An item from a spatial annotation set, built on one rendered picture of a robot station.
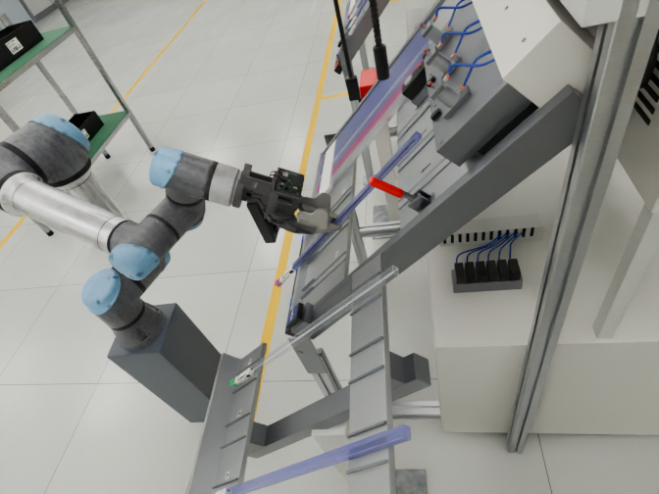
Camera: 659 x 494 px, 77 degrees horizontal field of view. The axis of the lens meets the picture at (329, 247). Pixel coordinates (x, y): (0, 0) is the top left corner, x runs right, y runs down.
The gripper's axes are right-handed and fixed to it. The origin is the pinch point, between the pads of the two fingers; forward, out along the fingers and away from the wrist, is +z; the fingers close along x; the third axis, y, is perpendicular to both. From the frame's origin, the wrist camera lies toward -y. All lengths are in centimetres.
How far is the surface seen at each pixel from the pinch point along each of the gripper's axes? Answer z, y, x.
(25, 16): -536, -410, 719
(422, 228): 11.2, 14.6, -10.1
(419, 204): 9.8, 16.8, -7.0
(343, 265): 5.1, -8.4, -2.4
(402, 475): 51, -79, -22
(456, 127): 8.9, 30.4, -5.1
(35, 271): -140, -194, 84
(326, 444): 7.3, -17.3, -35.9
